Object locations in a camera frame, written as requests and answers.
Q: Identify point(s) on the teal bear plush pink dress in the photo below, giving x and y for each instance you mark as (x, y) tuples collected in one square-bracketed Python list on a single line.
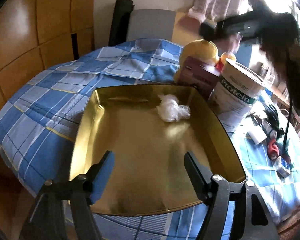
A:
[(283, 142)]

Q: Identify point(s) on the blue tissue pack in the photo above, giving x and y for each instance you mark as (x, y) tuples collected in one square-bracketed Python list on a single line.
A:
[(282, 167)]

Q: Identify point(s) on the yellow bear plush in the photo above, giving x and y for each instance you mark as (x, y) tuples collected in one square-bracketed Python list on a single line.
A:
[(203, 51)]

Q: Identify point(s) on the gold metal tray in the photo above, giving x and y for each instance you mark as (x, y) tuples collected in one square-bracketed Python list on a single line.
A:
[(149, 176)]

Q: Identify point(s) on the multicolour headboard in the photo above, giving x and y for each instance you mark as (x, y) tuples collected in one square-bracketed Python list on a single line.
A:
[(177, 27)]

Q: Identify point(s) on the pink curtain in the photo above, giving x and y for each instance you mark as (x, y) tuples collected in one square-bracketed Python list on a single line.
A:
[(214, 10)]

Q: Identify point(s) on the blue plaid bed sheet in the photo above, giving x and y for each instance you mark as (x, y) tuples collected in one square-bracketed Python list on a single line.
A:
[(39, 122)]

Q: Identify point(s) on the clear plastic bag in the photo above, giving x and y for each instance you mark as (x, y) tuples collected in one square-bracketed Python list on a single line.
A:
[(169, 109)]

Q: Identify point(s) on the white protein powder can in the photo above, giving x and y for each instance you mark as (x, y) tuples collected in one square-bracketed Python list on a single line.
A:
[(234, 94)]

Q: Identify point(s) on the black hair wig piece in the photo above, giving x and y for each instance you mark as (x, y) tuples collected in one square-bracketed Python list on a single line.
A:
[(270, 123)]

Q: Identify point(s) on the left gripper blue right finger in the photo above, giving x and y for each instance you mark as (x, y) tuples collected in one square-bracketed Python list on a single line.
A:
[(200, 177)]

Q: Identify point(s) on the red plush sock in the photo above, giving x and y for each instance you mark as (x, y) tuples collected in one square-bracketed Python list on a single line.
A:
[(273, 149)]

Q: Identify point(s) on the maroon box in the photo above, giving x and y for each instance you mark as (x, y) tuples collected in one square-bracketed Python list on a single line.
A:
[(198, 74)]

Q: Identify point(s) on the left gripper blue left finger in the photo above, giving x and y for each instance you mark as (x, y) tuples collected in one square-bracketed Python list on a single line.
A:
[(98, 176)]

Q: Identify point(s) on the white sponge block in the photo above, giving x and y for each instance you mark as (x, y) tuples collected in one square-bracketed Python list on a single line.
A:
[(257, 134)]

